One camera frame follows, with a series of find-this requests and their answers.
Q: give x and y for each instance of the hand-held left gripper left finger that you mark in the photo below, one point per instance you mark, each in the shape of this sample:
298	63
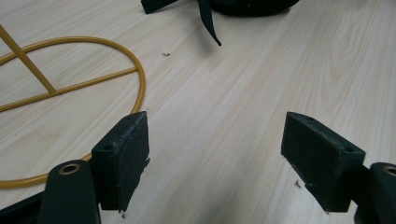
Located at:
121	161

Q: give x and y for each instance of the black cloth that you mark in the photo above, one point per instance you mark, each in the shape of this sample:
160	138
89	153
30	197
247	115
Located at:
208	14

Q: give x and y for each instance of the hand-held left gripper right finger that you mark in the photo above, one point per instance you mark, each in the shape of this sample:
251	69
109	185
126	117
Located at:
320	158

